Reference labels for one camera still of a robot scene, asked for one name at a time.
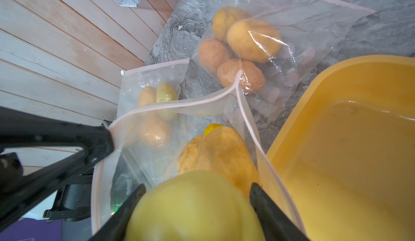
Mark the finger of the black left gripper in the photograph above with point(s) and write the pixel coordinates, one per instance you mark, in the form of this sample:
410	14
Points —
20	193

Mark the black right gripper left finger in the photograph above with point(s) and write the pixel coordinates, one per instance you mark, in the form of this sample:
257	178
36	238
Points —
115	228

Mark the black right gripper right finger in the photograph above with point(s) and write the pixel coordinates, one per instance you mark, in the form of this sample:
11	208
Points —
275	224

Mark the clear zipper bag pink zip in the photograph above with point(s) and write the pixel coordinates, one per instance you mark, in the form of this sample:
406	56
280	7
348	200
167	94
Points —
142	87

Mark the yellow plastic tray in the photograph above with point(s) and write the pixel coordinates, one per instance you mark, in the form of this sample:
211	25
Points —
346	153

